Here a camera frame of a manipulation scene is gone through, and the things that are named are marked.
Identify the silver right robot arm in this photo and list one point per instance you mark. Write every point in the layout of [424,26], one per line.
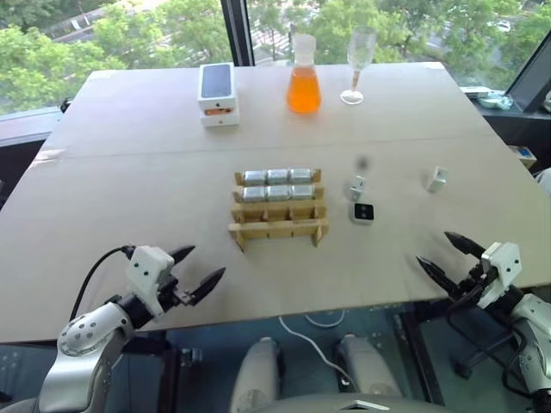
[531,340]

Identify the grey rounded robot leg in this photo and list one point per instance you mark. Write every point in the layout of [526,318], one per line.
[256,378]
[370,365]

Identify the flask with orange liquid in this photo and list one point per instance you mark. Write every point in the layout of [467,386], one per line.
[304,90]

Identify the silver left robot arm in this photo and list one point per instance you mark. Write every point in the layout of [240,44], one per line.
[82,340]

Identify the black window frame post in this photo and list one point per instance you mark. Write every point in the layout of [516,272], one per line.
[237,30]

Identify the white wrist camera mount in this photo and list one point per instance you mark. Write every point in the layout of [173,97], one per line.
[146,269]
[501,271]

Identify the grey robot torso edge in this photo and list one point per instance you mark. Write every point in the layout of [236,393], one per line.
[361,405]

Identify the small black white cube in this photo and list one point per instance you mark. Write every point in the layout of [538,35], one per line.
[363,212]

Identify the clear champagne glass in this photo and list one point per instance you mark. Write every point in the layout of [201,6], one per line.
[359,51]

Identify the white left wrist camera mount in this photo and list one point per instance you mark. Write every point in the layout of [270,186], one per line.
[146,269]

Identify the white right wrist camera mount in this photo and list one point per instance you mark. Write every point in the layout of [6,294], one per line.
[501,271]

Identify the small cardboard box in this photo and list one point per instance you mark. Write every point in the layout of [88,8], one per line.
[526,158]

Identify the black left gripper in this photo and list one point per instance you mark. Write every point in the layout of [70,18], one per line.
[172,290]

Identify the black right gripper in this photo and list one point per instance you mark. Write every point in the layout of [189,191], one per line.
[471,288]

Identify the teal bowl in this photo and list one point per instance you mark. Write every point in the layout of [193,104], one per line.
[495,102]

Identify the black table leg frame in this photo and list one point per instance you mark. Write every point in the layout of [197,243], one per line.
[419,344]

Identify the wooden rack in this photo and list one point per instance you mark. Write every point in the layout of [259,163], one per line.
[280,223]

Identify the white phone box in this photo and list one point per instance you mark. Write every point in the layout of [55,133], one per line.
[217,84]

